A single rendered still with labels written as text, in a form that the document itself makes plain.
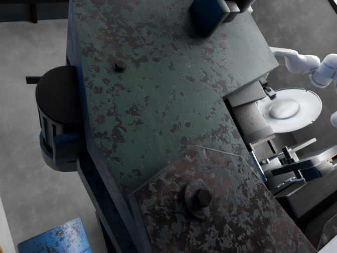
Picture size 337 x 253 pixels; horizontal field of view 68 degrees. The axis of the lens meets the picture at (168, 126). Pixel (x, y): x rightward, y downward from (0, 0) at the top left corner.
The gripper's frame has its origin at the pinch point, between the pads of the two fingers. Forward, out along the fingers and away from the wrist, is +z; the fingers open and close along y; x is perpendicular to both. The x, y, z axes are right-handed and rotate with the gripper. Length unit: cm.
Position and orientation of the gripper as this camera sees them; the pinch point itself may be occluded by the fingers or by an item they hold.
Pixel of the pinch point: (270, 93)
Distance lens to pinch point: 134.6
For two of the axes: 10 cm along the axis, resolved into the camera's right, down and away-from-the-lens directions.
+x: 8.9, -4.3, -1.6
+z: 1.3, 5.7, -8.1
